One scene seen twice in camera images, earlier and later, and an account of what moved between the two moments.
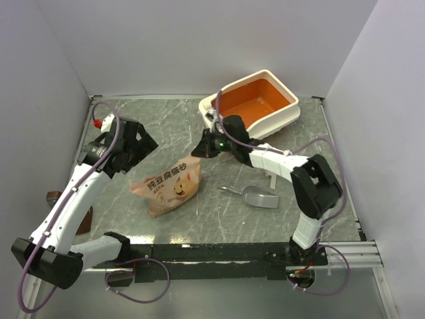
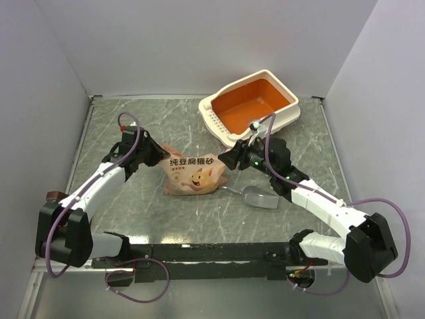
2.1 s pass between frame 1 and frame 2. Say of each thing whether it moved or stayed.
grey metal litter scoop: stayed
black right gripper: moved
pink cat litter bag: moved
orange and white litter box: stayed
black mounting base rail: stayed
